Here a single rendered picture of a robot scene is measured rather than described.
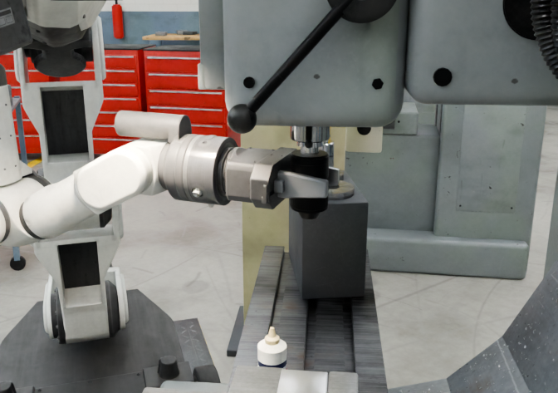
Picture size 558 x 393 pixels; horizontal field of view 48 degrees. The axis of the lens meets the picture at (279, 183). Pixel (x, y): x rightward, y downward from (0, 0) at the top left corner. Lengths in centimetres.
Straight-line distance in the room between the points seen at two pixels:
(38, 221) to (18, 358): 86
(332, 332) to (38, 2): 70
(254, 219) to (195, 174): 186
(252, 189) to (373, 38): 23
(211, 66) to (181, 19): 926
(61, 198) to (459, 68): 56
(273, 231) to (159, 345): 106
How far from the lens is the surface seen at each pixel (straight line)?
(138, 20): 1017
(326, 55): 65
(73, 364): 171
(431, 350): 285
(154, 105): 557
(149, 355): 170
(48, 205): 94
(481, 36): 64
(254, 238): 267
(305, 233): 114
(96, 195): 85
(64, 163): 139
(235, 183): 76
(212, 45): 74
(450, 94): 64
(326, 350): 104
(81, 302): 159
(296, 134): 74
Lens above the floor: 145
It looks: 17 degrees down
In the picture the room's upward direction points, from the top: straight up
